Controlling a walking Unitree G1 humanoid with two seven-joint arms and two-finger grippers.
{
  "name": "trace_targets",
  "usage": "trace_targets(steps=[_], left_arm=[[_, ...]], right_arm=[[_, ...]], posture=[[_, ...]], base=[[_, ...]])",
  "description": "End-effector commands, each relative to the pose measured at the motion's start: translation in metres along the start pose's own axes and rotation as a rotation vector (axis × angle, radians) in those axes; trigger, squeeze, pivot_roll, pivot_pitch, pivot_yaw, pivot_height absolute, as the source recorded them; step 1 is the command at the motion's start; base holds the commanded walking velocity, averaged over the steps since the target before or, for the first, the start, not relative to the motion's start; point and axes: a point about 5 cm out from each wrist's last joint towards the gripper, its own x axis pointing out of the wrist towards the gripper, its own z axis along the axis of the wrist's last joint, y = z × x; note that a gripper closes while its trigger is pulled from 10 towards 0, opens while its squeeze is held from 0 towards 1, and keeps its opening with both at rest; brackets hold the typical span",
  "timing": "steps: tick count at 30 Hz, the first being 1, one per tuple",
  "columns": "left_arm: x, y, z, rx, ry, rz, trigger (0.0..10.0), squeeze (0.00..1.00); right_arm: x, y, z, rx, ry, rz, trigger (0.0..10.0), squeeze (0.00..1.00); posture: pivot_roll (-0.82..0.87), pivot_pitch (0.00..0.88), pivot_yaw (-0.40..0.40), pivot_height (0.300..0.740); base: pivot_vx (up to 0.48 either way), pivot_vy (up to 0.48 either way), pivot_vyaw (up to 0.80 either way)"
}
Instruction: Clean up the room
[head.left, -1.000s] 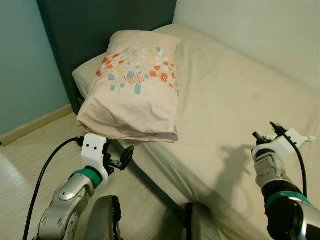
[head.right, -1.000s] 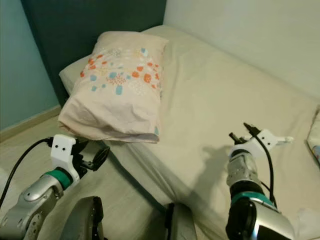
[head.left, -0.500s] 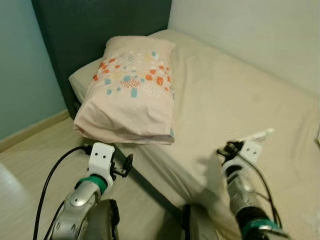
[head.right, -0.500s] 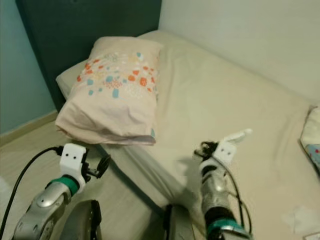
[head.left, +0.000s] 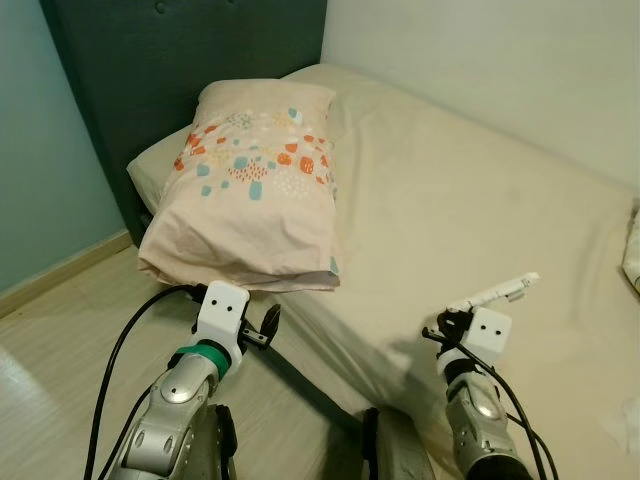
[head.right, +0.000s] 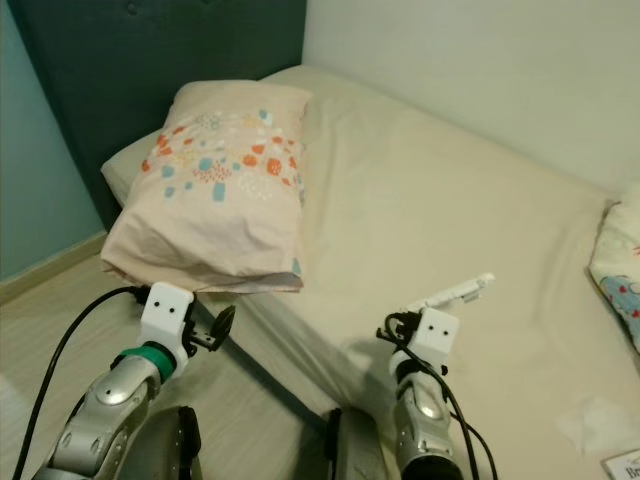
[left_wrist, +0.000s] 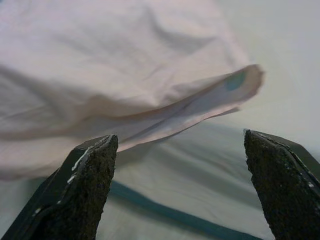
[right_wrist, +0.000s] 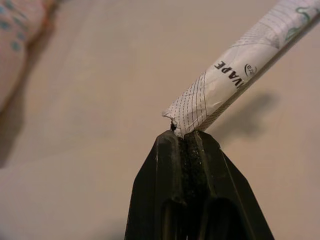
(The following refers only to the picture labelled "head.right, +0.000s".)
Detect robot right leg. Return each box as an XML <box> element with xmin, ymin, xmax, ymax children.
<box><xmin>325</xmin><ymin>405</ymin><xmax>396</xmax><ymax>480</ymax></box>

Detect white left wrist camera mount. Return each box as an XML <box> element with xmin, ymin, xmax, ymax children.
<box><xmin>140</xmin><ymin>281</ymin><xmax>199</xmax><ymax>376</ymax></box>

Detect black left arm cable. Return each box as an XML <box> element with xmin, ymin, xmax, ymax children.
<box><xmin>38</xmin><ymin>286</ymin><xmax>156</xmax><ymax>480</ymax></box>

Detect wooden baseboard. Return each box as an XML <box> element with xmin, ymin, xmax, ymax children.
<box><xmin>0</xmin><ymin>232</ymin><xmax>106</xmax><ymax>301</ymax></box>

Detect white book with blue letters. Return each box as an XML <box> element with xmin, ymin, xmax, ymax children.
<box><xmin>600</xmin><ymin>453</ymin><xmax>640</xmax><ymax>480</ymax></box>

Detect cream cartoon print quilt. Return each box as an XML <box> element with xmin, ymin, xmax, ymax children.
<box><xmin>588</xmin><ymin>198</ymin><xmax>640</xmax><ymax>353</ymax></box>

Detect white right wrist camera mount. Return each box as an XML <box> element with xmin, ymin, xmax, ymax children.
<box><xmin>395</xmin><ymin>307</ymin><xmax>461</xmax><ymax>376</ymax></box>

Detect bed with cream sheet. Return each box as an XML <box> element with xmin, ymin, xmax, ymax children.
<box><xmin>101</xmin><ymin>63</ymin><xmax>640</xmax><ymax>480</ymax></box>

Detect white tissue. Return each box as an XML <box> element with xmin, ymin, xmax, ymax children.
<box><xmin>553</xmin><ymin>396</ymin><xmax>633</xmax><ymax>458</ymax></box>

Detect robot leg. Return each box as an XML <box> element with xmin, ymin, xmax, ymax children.
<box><xmin>325</xmin><ymin>405</ymin><xmax>396</xmax><ymax>480</ymax></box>
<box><xmin>150</xmin><ymin>405</ymin><xmax>206</xmax><ymax>480</ymax></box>

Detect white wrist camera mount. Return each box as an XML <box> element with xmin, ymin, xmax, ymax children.
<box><xmin>395</xmin><ymin>307</ymin><xmax>461</xmax><ymax>376</ymax></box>
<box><xmin>140</xmin><ymin>281</ymin><xmax>199</xmax><ymax>376</ymax></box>

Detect dark teal headboard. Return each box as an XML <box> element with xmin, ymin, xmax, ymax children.
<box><xmin>8</xmin><ymin>0</ymin><xmax>307</xmax><ymax>236</ymax></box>

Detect robot left leg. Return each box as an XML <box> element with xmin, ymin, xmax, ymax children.
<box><xmin>150</xmin><ymin>405</ymin><xmax>206</xmax><ymax>480</ymax></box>

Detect pink patterned pillow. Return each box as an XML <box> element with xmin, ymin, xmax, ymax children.
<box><xmin>101</xmin><ymin>80</ymin><xmax>313</xmax><ymax>294</ymax></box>

